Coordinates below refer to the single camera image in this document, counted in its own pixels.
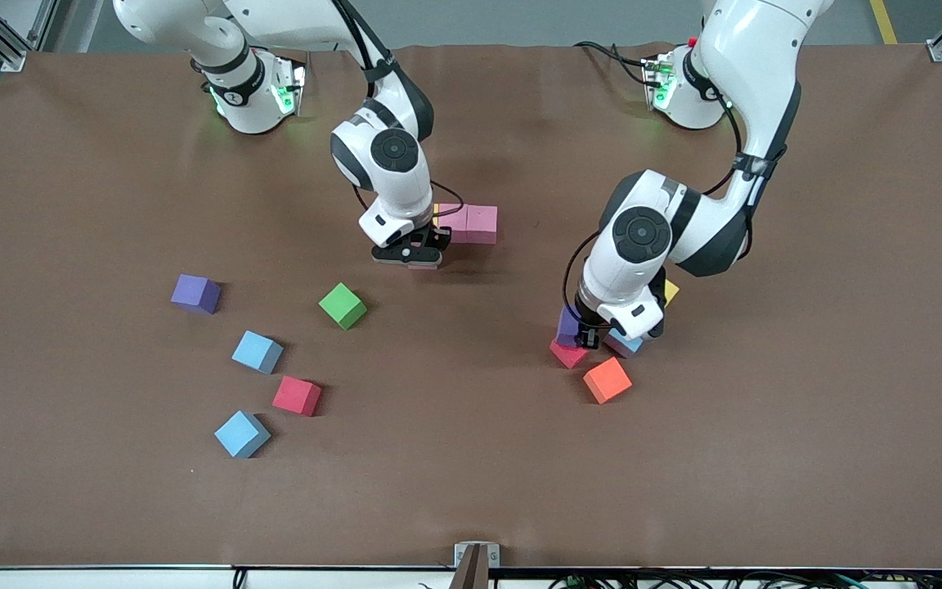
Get purple foam cube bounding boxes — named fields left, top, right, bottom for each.
left=555, top=306, right=585, bottom=348
left=171, top=274, right=222, bottom=316

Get red foam cube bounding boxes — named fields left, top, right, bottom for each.
left=549, top=339, right=590, bottom=370
left=271, top=375, right=323, bottom=418

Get orange foam cube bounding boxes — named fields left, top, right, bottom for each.
left=583, top=357, right=634, bottom=406

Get blue foam cube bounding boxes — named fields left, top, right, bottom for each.
left=231, top=330, right=285, bottom=375
left=606, top=330, right=645, bottom=360
left=213, top=411, right=272, bottom=460

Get green foam cube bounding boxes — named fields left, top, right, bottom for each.
left=318, top=282, right=369, bottom=331

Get brown table cover sheet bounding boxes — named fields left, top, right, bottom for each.
left=0, top=43, right=942, bottom=571

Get black right arm gripper cable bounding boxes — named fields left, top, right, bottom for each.
left=332, top=0, right=466, bottom=220

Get black arm gripper cable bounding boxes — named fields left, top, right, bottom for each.
left=563, top=82, right=766, bottom=326
left=332, top=0, right=466, bottom=220

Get black left arm gripper cable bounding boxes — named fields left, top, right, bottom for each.
left=563, top=82, right=766, bottom=326

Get black left arm base cable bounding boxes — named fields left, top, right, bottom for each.
left=573, top=41, right=652, bottom=91

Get white table edge rail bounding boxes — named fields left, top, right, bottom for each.
left=0, top=566, right=942, bottom=589

